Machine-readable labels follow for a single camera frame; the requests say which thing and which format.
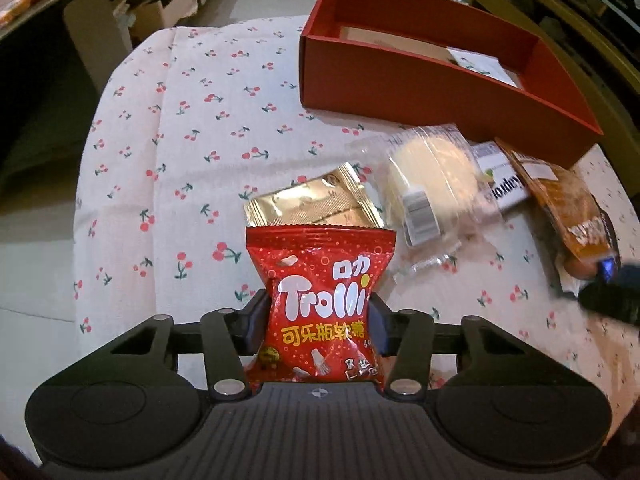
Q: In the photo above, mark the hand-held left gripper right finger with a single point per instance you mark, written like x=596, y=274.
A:
x=381, y=330

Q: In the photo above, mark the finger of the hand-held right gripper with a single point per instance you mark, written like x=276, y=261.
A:
x=620, y=295

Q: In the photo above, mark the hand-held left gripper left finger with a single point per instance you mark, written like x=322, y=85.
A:
x=257, y=330

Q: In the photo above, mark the red gummy candy packet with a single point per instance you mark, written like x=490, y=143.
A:
x=320, y=300

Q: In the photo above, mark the orange-brown snack packet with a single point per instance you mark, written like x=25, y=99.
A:
x=565, y=195

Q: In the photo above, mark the gold foil snack packet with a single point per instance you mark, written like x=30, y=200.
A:
x=310, y=200

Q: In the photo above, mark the clear-wrapped round cake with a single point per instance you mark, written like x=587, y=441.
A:
x=435, y=175

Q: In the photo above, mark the white wafer bar packet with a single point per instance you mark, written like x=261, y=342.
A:
x=500, y=180

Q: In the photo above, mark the red cardboard box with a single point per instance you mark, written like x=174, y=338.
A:
x=400, y=90

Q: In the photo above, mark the cherry-print tablecloth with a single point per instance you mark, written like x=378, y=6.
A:
x=200, y=110

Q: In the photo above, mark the wooden television cabinet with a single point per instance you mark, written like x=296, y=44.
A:
x=575, y=35

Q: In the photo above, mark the white printed card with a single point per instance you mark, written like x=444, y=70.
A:
x=480, y=65

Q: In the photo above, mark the open cardboard box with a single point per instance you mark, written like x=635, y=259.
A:
x=160, y=10

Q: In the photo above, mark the flat cardboard panel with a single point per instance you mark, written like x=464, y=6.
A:
x=95, y=35

